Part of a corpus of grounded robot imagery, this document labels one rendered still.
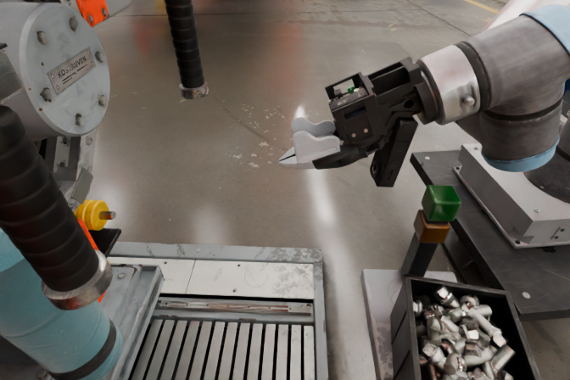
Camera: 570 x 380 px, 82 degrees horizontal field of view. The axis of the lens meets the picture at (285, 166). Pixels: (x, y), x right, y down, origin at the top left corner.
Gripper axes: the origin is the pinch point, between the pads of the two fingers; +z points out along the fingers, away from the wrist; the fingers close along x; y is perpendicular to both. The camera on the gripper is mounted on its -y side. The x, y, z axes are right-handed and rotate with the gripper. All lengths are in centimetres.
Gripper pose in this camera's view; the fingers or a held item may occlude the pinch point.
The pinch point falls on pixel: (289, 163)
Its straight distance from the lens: 47.7
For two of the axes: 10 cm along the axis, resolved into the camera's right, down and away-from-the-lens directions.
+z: -9.0, 3.6, 2.3
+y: -4.3, -7.0, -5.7
